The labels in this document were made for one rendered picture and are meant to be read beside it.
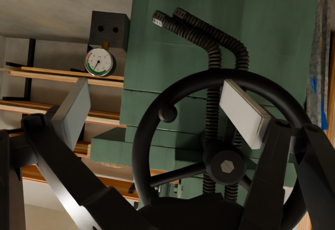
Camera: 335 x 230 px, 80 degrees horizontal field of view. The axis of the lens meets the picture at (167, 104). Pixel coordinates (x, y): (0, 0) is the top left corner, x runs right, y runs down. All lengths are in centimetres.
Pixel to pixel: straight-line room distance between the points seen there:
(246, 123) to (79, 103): 13
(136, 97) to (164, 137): 12
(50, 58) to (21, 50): 55
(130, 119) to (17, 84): 372
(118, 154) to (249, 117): 41
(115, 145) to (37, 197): 371
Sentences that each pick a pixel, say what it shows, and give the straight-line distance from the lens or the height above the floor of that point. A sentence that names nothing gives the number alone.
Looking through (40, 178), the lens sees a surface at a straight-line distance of 341.
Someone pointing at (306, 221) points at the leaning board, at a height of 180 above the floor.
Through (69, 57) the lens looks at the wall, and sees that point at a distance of 363.
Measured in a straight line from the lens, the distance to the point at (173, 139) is 50.
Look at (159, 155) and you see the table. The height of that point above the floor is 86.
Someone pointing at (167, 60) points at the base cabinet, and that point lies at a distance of 50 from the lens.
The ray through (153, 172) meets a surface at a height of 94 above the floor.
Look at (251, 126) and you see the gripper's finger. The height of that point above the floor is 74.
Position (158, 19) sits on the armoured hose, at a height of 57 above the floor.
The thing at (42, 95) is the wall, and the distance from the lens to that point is 384.
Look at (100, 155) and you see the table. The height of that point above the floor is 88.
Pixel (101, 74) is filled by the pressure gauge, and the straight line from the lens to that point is 46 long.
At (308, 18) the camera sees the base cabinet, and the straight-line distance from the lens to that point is 61.
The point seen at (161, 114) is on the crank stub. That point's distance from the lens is 25.
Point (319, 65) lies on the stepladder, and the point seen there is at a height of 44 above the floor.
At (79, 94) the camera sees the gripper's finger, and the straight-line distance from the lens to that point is 17.
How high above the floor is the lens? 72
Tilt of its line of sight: 1 degrees up
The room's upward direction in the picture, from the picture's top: 173 degrees counter-clockwise
